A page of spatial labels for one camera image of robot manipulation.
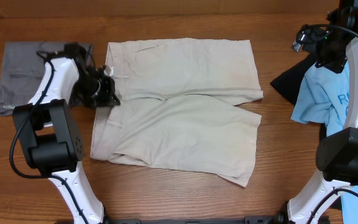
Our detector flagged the beige khaki shorts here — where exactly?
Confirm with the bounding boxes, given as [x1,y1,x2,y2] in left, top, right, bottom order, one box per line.
[90,38,264,187]

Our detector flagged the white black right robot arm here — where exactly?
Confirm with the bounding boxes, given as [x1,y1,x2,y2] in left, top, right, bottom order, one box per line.
[273,1,358,224]

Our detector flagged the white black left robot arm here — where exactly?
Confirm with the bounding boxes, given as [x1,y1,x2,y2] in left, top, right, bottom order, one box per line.
[9,42,121,223]

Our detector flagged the light blue printed t-shirt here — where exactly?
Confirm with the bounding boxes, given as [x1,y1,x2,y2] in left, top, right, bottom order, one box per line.
[291,65,358,224]

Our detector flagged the black garment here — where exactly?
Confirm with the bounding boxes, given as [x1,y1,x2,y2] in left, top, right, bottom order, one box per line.
[270,55,324,124]

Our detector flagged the folded grey cloth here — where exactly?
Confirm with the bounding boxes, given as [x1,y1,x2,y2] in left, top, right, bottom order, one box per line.
[0,41,94,117]

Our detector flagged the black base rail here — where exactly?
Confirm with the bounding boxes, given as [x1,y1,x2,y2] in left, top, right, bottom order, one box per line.
[102,215,288,224]

